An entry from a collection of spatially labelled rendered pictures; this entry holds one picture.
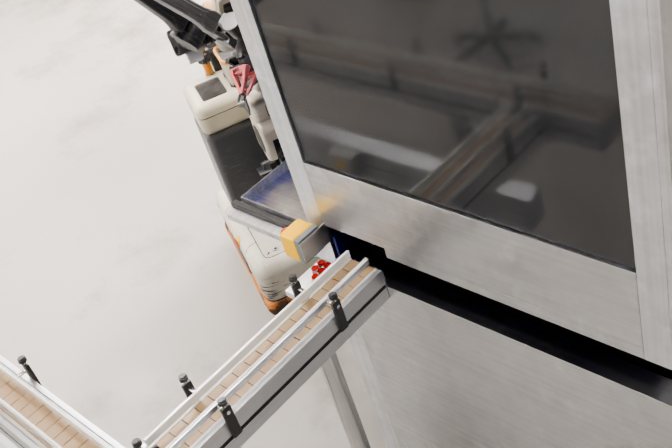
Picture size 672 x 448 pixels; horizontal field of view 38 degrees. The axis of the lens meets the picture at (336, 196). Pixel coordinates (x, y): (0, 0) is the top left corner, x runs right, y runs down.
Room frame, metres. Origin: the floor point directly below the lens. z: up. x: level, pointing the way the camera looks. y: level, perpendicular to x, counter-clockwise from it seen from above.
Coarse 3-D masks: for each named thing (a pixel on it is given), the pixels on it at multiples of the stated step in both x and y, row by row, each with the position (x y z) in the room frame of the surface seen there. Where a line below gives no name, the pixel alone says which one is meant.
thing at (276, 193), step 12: (276, 168) 2.39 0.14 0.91; (288, 168) 2.41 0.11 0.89; (264, 180) 2.35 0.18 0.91; (276, 180) 2.37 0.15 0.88; (288, 180) 2.35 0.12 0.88; (252, 192) 2.32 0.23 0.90; (264, 192) 2.33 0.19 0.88; (276, 192) 2.31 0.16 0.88; (288, 192) 2.29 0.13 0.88; (252, 204) 2.26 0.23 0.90; (264, 204) 2.27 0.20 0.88; (276, 204) 2.26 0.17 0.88; (288, 204) 2.24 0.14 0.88; (300, 204) 2.22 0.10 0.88; (288, 216) 2.14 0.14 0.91; (300, 216) 2.16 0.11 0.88
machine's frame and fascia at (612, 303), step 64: (640, 0) 1.19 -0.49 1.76; (640, 64) 1.19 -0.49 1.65; (640, 128) 1.20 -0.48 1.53; (320, 192) 1.89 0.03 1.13; (384, 192) 1.71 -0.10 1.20; (640, 192) 1.21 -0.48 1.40; (448, 256) 1.59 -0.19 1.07; (512, 256) 1.45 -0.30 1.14; (576, 256) 1.33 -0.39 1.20; (640, 256) 1.22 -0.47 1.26; (576, 320) 1.34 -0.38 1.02; (640, 320) 1.23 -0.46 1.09
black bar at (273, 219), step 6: (234, 204) 2.30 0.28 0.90; (240, 204) 2.29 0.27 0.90; (246, 204) 2.28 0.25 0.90; (240, 210) 2.28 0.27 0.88; (246, 210) 2.26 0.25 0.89; (252, 210) 2.24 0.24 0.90; (258, 210) 2.23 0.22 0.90; (258, 216) 2.22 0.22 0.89; (264, 216) 2.19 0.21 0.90; (270, 216) 2.18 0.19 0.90; (276, 216) 2.17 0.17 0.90; (270, 222) 2.18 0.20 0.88; (276, 222) 2.15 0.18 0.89; (282, 222) 2.14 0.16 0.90; (288, 222) 2.13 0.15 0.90
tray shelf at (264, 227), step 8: (232, 216) 2.27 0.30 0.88; (240, 216) 2.26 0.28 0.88; (248, 216) 2.25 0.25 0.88; (248, 224) 2.21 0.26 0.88; (256, 224) 2.20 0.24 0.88; (264, 224) 2.18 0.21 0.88; (272, 224) 2.17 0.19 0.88; (264, 232) 2.16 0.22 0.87; (272, 232) 2.14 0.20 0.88; (280, 240) 2.11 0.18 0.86; (368, 248) 1.96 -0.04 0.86
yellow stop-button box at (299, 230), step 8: (296, 224) 1.93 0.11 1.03; (304, 224) 1.92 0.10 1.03; (312, 224) 1.91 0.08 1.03; (288, 232) 1.91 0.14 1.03; (296, 232) 1.90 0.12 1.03; (304, 232) 1.89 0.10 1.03; (312, 232) 1.89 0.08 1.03; (288, 240) 1.89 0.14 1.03; (296, 240) 1.87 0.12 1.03; (288, 248) 1.90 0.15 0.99; (296, 248) 1.87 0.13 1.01; (296, 256) 1.88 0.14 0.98
